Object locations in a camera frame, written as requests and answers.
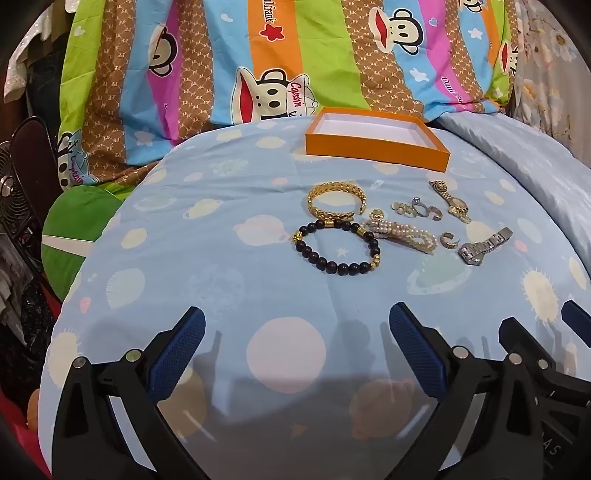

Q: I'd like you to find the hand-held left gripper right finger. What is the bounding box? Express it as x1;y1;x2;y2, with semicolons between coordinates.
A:
389;302;544;480

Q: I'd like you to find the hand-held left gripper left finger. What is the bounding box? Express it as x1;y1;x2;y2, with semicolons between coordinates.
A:
53;305;206;480

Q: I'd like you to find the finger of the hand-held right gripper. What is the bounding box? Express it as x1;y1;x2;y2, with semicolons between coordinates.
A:
498;318;559;371
561;299;591;346

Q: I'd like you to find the silver metal watch band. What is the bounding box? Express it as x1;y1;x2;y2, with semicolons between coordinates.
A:
458;228;514;267

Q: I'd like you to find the black bead bracelet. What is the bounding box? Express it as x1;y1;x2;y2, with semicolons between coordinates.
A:
292;220;383;276

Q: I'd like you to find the pearl bracelet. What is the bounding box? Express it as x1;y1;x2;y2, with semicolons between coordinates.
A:
362;209;438;255

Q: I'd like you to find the gold wristwatch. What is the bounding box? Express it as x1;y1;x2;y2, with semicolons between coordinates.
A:
428;180;472;225

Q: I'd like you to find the gold bangle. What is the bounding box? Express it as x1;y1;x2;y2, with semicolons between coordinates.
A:
307;182;369;225

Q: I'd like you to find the orange cardboard box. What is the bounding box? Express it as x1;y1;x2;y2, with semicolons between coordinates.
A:
305;107;451;171

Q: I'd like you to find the green cushion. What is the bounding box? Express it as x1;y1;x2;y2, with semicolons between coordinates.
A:
41;186;126;302

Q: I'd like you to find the plain light blue pillow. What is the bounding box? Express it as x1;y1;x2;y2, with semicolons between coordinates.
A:
438;112;591;232

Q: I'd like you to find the black fan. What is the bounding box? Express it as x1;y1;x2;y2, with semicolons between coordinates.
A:
0;138;43;247

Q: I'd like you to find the grey floral cloth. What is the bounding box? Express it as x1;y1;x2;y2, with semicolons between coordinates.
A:
507;0;591;155

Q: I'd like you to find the colourful striped cartoon blanket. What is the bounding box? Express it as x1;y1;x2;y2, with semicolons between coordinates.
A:
58;0;515;191

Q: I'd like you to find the white lace cloth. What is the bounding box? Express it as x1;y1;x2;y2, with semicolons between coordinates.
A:
4;18;71;103

